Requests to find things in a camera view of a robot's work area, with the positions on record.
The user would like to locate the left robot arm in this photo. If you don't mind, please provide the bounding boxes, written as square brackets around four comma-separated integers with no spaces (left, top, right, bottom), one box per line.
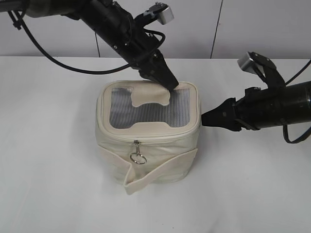
[0,0,179,91]

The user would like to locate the cream canvas zipper bag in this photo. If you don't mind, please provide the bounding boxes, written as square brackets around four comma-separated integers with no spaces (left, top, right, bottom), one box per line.
[95,81,201,195]

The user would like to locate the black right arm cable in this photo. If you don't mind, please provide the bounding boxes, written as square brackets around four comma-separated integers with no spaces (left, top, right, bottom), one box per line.
[283,58,311,144]

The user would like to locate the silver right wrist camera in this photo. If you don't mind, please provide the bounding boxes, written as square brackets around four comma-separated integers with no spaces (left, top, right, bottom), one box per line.
[237,51,286,87]

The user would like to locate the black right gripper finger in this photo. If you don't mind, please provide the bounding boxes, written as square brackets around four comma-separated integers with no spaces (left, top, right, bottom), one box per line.
[201,98,240,131]

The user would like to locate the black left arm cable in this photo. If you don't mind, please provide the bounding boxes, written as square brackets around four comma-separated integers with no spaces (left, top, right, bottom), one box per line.
[7,11,166,74]

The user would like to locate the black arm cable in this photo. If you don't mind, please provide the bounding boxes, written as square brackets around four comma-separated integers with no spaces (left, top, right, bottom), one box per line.
[283,58,311,144]
[7,11,166,74]

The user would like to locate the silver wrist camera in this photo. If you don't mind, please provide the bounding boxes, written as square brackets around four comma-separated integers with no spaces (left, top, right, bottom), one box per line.
[237,51,286,87]
[143,2,174,25]

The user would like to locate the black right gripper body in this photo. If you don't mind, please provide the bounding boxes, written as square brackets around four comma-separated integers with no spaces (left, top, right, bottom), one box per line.
[232,81,311,132]

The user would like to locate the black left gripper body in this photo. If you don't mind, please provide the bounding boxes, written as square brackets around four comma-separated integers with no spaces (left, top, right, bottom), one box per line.
[96,14,163,73]

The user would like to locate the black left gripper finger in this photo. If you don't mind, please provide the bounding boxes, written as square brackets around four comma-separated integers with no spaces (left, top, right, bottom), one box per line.
[138,56,179,91]

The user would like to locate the silver zipper pull ring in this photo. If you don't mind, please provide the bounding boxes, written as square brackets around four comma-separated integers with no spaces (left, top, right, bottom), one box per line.
[130,139,147,165]

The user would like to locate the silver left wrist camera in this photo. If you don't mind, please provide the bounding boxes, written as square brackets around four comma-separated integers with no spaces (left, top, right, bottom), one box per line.
[143,2,174,25]

